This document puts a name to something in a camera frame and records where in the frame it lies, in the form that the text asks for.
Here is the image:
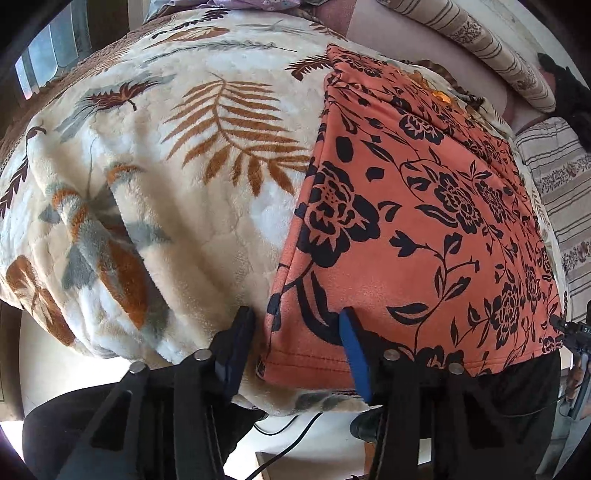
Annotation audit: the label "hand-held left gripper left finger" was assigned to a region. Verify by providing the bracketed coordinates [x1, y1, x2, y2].
[55, 305, 257, 480]

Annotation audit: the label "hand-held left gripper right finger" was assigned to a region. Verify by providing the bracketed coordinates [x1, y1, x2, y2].
[339, 307, 472, 480]

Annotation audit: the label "orange floral shirt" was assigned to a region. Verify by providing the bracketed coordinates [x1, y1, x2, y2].
[256, 44, 571, 384]

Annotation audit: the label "black clothes pile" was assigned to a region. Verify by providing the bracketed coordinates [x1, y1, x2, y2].
[538, 52, 591, 153]

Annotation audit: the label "black shoe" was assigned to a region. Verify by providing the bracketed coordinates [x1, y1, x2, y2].
[349, 408, 384, 441]

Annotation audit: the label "person's black pants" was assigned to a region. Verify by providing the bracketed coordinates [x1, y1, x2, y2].
[23, 351, 566, 480]

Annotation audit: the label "cardboard box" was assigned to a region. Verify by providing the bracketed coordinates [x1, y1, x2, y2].
[255, 450, 370, 480]

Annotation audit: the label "striped floral pillow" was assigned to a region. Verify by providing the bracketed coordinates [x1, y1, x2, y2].
[512, 116, 591, 315]
[376, 0, 557, 114]

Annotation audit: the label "leaf print fleece blanket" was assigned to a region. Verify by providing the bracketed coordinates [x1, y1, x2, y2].
[0, 7, 568, 414]

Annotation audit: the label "mauve bolster cushion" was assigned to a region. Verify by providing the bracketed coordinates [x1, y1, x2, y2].
[318, 0, 518, 125]

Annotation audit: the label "purple floral cloth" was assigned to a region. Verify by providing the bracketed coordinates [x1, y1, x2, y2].
[198, 0, 305, 12]

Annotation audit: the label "black cable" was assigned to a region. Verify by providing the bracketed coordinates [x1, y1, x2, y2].
[245, 412, 325, 480]

